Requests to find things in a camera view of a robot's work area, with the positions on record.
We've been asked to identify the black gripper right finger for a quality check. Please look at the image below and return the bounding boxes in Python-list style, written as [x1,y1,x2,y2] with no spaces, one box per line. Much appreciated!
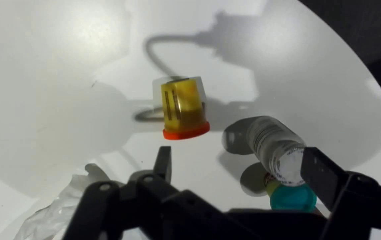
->
[300,147,376,240]

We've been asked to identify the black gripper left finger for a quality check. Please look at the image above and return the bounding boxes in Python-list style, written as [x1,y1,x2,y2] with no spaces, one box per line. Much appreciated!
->
[62,145,183,240]

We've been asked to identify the yellow container red-orange lid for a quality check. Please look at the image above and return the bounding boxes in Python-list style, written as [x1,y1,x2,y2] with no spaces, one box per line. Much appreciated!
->
[152,76,212,141]

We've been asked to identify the white plastic bag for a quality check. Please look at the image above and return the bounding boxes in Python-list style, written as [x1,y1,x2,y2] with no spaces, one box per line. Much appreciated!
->
[16,163,112,240]

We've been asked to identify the green container teal lid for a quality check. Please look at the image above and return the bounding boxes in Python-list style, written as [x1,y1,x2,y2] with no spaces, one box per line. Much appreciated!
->
[240,161,319,212]

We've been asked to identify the white-lid jar blue label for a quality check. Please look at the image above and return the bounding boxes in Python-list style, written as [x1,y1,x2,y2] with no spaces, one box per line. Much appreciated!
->
[222,116,308,187]

